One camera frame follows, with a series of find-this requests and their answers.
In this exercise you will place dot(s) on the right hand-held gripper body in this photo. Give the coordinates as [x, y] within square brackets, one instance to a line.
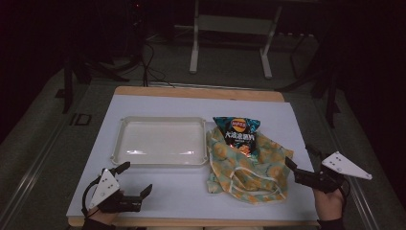
[319, 180]

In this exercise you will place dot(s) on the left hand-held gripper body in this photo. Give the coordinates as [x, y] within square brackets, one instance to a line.
[105, 188]

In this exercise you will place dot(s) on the yellow teal patterned cloth bag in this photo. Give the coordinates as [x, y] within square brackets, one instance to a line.
[252, 180]

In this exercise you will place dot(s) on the white plastic tray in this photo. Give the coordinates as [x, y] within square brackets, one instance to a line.
[161, 142]

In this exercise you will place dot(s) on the dark chip bag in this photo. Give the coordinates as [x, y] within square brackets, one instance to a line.
[237, 134]

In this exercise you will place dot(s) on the person's right hand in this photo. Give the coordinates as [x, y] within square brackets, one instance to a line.
[328, 204]

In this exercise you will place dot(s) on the person's left hand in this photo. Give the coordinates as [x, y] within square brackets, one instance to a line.
[105, 217]

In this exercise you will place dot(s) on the white table board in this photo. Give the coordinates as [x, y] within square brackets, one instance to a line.
[178, 191]

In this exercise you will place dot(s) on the black stand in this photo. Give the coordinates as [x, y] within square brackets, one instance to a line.
[67, 86]
[332, 96]

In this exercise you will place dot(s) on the dark floor socket box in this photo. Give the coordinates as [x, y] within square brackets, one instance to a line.
[81, 119]

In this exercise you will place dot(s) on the white metal stand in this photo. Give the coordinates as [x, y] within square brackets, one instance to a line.
[233, 25]

